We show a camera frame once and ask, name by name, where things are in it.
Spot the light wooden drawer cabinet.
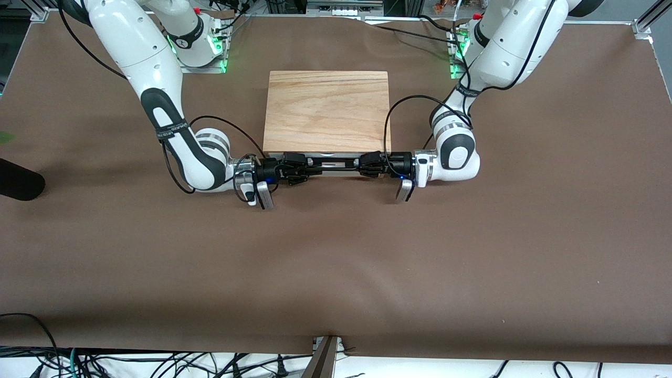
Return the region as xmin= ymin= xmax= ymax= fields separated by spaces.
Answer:
xmin=262 ymin=71 xmax=392 ymax=178

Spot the brown table cloth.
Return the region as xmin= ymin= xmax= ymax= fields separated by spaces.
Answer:
xmin=0 ymin=10 xmax=672 ymax=364

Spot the grey power strip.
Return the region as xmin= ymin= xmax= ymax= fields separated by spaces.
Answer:
xmin=306 ymin=0 xmax=385 ymax=17

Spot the black cylindrical vase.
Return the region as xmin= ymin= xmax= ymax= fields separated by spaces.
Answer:
xmin=0 ymin=159 xmax=46 ymax=202

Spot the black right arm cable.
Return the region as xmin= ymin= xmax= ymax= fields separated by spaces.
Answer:
xmin=58 ymin=0 xmax=266 ymax=203

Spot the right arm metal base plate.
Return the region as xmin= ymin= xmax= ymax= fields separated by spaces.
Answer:
xmin=172 ymin=24 xmax=232 ymax=75

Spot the long black table cable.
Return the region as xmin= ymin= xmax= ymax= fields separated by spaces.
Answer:
xmin=367 ymin=24 xmax=463 ymax=45

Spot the short black table cable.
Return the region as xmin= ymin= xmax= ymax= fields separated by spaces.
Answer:
xmin=419 ymin=15 xmax=457 ymax=32

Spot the black base cable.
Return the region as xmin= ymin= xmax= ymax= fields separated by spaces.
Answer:
xmin=213 ymin=3 xmax=258 ymax=35

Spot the wooden camera mount bracket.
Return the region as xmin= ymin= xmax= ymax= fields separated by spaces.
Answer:
xmin=300 ymin=335 xmax=345 ymax=378

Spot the black looped floor cable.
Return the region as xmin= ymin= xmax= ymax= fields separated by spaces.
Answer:
xmin=0 ymin=313 xmax=59 ymax=363

